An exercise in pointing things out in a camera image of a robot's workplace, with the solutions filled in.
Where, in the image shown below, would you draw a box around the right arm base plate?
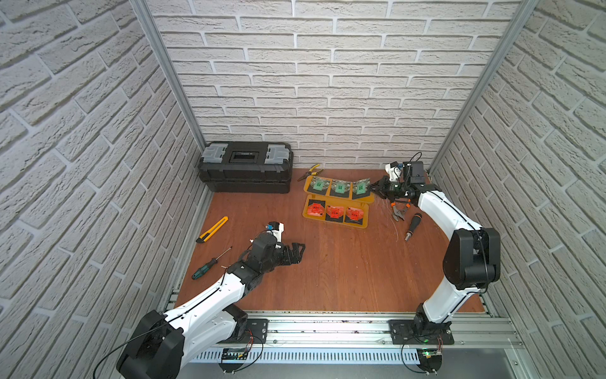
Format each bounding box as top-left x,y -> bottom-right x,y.
388,319 -> 455,345

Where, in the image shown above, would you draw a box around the yellow black small pliers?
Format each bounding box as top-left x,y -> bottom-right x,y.
298,164 -> 324,182

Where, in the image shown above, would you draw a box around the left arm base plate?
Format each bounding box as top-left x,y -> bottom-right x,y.
219,318 -> 269,344

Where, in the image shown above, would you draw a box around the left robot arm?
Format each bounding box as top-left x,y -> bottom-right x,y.
116,231 -> 306,378

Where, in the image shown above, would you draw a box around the left controller board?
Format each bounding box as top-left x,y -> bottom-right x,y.
219,348 -> 249,373

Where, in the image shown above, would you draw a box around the red tea bag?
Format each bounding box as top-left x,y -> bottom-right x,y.
305,199 -> 325,218
325,205 -> 345,223
345,207 -> 365,225

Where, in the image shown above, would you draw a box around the black plastic toolbox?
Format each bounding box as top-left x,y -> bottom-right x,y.
198,141 -> 294,194

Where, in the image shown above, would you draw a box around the yellow utility knife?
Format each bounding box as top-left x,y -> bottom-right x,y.
196,216 -> 229,244

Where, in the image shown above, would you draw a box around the green tea bag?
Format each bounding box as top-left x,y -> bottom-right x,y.
307,176 -> 331,196
330,179 -> 351,199
351,178 -> 372,200

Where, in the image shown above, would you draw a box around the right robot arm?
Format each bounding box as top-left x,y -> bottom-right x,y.
370,161 -> 501,339

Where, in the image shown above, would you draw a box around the green tea bag front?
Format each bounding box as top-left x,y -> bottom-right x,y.
330,179 -> 351,199

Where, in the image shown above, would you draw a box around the red tea bag front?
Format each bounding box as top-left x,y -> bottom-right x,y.
325,205 -> 345,223

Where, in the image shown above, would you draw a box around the green handled screwdriver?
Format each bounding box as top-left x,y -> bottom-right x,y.
192,246 -> 233,280

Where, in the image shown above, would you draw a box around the yellow wooden two-tier shelf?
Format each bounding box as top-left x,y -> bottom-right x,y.
302,176 -> 375,229

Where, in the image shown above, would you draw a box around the aluminium front rail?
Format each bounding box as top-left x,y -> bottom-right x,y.
165,310 -> 522,352

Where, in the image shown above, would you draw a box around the right controller board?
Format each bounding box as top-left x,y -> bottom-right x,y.
417,349 -> 443,374

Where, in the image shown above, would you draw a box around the controller board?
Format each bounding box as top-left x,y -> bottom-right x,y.
417,349 -> 443,374
219,348 -> 249,373

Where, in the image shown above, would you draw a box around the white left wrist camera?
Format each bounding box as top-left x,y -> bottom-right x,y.
266,221 -> 284,243

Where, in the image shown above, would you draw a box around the orange handled groove pliers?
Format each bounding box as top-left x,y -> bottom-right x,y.
391,202 -> 412,222

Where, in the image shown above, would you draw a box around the black orange ratchet screwdriver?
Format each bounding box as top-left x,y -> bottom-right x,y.
405,213 -> 422,242

